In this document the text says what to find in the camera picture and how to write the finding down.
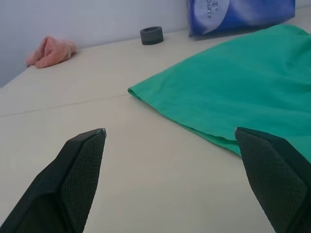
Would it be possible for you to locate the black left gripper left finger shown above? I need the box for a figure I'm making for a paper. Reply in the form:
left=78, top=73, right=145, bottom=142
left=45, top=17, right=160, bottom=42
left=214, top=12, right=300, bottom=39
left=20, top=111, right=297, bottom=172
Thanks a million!
left=0, top=128, right=107, bottom=233

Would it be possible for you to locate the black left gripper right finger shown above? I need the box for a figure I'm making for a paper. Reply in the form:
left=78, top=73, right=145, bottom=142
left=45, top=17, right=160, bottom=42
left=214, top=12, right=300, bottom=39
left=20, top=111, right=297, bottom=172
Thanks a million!
left=234, top=127, right=311, bottom=233

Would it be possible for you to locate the teal green cloth garment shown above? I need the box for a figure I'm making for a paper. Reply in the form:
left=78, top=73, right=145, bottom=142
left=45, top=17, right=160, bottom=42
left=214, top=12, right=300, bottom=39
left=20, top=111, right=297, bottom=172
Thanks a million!
left=127, top=24, right=311, bottom=156

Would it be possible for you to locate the pink fluffy cloth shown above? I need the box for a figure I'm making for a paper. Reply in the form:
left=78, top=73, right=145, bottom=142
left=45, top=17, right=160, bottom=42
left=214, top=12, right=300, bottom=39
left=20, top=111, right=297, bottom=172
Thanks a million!
left=25, top=36, right=78, bottom=69

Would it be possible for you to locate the purple tissue paper pack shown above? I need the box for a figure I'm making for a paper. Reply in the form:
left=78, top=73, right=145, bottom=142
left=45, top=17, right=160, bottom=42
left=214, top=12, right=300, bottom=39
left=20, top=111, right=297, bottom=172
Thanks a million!
left=186, top=0, right=296, bottom=37

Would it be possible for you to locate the dark grey round ring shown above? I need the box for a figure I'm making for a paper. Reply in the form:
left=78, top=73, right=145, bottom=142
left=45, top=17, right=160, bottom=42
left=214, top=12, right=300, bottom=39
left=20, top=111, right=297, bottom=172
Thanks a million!
left=139, top=26, right=164, bottom=46

